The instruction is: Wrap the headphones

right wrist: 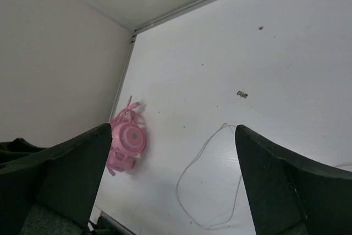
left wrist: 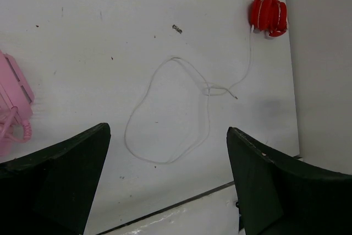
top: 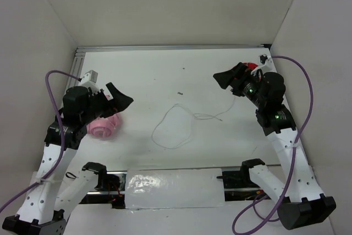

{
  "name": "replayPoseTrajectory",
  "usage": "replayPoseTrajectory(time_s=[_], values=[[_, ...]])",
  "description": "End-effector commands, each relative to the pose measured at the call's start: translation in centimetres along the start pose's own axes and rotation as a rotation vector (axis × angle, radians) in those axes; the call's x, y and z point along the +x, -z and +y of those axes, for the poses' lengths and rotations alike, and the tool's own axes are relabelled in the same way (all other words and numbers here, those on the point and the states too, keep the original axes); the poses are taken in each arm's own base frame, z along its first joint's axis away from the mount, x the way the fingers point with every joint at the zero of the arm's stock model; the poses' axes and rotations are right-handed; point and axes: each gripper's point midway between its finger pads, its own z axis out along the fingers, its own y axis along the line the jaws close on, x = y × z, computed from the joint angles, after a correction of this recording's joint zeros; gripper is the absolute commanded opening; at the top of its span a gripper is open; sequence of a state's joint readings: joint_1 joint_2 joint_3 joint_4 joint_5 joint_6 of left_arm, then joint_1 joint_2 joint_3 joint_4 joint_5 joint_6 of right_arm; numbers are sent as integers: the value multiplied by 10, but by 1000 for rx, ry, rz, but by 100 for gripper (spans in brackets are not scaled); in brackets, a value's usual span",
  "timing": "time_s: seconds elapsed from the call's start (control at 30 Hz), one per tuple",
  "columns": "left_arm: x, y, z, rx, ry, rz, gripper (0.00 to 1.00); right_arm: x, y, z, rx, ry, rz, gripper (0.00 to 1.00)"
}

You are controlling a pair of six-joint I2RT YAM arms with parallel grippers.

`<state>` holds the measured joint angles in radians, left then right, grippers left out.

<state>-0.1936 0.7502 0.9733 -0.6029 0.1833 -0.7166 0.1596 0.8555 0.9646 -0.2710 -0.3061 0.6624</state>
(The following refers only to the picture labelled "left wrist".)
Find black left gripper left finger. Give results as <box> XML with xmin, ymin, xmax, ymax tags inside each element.
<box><xmin>1</xmin><ymin>123</ymin><xmax>111</xmax><ymax>234</ymax></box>

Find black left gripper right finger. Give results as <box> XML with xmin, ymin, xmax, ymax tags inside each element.
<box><xmin>227</xmin><ymin>127</ymin><xmax>351</xmax><ymax>234</ymax></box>

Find white headphone cable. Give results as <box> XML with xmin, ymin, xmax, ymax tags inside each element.
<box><xmin>124</xmin><ymin>24</ymin><xmax>255</xmax><ymax>165</ymax></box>

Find red headphones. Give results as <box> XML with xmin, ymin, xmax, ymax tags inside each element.
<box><xmin>249</xmin><ymin>0</ymin><xmax>289</xmax><ymax>38</ymax></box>

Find pink headphones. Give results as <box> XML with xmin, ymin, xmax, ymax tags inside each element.
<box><xmin>1</xmin><ymin>52</ymin><xmax>35</xmax><ymax>156</ymax></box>

